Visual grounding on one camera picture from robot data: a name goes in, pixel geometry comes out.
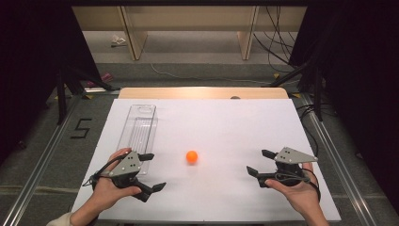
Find light wooden shelf unit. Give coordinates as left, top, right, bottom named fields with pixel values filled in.
left=71, top=5, right=308, bottom=61

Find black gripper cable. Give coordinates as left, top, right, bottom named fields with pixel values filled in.
left=274, top=169, right=312, bottom=186
left=82, top=153, right=129, bottom=191

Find person's right hand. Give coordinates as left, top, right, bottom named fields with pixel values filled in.
left=264, top=162, right=320, bottom=213

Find white crumpled paper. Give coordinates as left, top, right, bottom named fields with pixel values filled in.
left=110, top=34, right=127, bottom=49

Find person's left hand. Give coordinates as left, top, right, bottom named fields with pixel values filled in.
left=90, top=147, right=143, bottom=215

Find orange ball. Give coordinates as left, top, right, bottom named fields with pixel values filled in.
left=185, top=150, right=200, bottom=165

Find metal floor rail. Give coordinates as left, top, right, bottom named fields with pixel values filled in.
left=0, top=93, right=85, bottom=226
left=295, top=93, right=379, bottom=226

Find black hanging cables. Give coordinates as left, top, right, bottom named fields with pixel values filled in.
left=252, top=6, right=299, bottom=73

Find black tripod stand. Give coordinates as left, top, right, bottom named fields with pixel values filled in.
left=56, top=60, right=121, bottom=126
left=263, top=60, right=325, bottom=122

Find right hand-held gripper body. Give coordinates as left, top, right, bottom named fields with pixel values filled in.
left=265, top=146, right=319, bottom=187

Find clear plastic tray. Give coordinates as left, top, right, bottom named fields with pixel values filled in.
left=116, top=104, right=158, bottom=176

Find white left sleeve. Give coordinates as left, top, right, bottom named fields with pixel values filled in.
left=46, top=212, right=75, bottom=226

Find black wrist strap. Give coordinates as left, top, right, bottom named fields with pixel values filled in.
left=301, top=168, right=322, bottom=202

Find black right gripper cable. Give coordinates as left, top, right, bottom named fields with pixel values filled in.
left=274, top=169, right=312, bottom=186

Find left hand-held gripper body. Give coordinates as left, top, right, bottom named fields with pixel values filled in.
left=108, top=151, right=141, bottom=189

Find wooden table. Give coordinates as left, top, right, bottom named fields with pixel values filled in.
left=118, top=87, right=290, bottom=101

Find white paper sheet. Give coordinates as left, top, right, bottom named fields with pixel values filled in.
left=71, top=98, right=343, bottom=222

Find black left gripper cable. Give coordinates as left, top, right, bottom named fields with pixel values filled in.
left=82, top=153, right=129, bottom=191

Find black curtain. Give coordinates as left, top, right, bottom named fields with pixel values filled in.
left=288, top=0, right=399, bottom=218
left=0, top=0, right=103, bottom=164

